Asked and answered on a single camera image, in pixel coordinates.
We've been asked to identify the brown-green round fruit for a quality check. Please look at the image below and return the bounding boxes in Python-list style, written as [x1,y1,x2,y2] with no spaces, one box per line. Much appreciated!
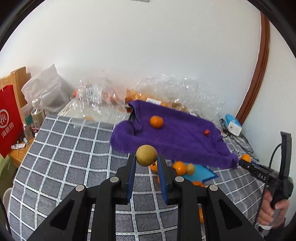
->
[135,145,158,167]

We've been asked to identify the red cherry tomato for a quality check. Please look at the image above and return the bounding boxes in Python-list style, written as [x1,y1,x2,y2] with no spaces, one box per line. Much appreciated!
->
[204,130,210,136]

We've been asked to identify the large rough orange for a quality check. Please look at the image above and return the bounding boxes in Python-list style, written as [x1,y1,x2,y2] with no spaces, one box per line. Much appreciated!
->
[149,115,164,129]

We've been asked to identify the orange mandarin front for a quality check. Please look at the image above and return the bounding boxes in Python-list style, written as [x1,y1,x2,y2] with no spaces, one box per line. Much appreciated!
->
[192,181,205,187]

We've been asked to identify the oval orange kumquat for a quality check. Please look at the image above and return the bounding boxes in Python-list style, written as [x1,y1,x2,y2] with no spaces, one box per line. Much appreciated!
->
[199,207,204,223]

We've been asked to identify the small orange mandarin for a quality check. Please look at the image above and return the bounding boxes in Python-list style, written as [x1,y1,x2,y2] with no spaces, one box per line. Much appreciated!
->
[241,154,251,163]

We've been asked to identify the right hand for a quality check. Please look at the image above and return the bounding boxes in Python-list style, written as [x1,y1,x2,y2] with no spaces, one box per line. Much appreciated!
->
[257,191,290,228]

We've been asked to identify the blue star mat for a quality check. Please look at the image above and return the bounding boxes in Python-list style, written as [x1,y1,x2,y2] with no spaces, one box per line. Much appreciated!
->
[182,162,218,184]

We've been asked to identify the purple towel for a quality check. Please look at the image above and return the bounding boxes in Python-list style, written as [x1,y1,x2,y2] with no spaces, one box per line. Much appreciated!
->
[110,100,238,169]

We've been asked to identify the grey checked tablecloth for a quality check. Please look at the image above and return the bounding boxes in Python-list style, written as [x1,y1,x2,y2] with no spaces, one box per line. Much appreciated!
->
[9,114,266,241]

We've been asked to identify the blue white box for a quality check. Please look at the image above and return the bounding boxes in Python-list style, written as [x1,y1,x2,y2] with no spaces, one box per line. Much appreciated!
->
[224,113,242,137]

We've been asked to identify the black tray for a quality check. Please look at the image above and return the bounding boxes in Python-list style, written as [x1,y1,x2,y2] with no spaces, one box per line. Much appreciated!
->
[128,108,135,121]

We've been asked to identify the clear plastic fruit bag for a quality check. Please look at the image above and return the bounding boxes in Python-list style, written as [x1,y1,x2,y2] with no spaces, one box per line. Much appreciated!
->
[125,74,225,125]

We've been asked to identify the red paper bag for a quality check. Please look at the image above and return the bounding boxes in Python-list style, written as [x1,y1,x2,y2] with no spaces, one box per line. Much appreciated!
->
[0,85,23,158]

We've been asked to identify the small clear plastic bag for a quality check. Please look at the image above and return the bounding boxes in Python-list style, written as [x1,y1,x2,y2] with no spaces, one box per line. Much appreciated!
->
[72,79,126,115]

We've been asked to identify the plastic bottle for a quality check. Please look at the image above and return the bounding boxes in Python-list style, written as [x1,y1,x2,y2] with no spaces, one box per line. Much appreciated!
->
[31,98,45,130]

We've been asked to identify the white plastic bag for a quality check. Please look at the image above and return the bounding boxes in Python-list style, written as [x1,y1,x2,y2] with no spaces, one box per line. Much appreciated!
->
[21,64,69,113]

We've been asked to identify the wooden chair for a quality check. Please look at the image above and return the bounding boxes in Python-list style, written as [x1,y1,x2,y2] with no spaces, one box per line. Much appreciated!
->
[1,66,31,108]

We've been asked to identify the black cables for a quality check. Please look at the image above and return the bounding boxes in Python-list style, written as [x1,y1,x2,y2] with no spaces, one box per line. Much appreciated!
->
[218,117,260,163]

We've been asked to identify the brown door frame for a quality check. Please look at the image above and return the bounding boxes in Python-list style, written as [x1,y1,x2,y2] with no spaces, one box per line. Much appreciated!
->
[236,13,270,125]

